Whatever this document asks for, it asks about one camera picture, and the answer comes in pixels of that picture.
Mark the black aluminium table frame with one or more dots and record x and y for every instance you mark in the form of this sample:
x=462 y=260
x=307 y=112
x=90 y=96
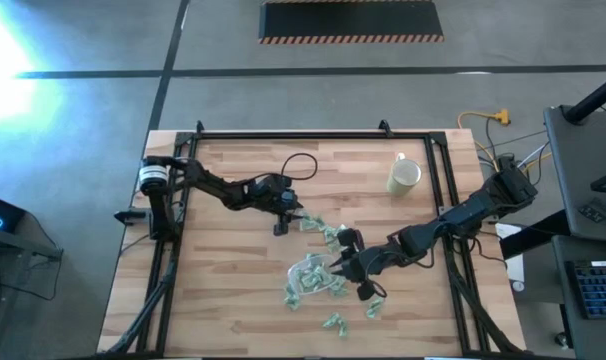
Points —
x=308 y=135

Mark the black hazard striped floor mat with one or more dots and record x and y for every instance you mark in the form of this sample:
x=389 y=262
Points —
x=350 y=20

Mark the small black remote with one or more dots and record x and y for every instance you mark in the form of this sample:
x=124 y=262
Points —
x=591 y=211

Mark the pale green cup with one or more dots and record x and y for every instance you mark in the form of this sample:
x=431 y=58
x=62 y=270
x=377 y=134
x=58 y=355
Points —
x=405 y=172

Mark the black side stand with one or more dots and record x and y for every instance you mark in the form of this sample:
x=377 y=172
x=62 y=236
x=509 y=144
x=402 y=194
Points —
x=18 y=247

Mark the black desk support bar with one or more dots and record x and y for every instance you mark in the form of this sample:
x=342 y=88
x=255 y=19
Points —
x=533 y=235

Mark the grey desk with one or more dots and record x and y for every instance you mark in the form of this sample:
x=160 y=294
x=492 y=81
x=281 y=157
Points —
x=563 y=310
x=578 y=175

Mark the backlit computer keyboard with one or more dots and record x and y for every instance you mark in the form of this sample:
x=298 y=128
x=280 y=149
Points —
x=600 y=290

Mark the small white round disc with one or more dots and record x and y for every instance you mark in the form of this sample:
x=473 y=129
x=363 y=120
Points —
x=518 y=286

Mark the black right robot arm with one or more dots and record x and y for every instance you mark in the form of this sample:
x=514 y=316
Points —
x=473 y=207

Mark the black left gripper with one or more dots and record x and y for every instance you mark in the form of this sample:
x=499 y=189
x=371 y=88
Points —
x=275 y=195

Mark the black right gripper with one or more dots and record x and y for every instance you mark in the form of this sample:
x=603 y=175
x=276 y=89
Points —
x=373 y=262

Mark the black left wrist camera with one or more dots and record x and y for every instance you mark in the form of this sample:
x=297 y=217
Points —
x=281 y=228

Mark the clear plastic bin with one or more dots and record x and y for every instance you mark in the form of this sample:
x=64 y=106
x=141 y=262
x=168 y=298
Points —
x=295 y=275

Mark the black pole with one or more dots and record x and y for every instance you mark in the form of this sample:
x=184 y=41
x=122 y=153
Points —
x=595 y=100

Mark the white paper sheet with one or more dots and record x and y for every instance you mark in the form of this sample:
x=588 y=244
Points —
x=513 y=265

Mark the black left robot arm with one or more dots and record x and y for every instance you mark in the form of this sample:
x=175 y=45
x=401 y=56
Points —
x=208 y=182

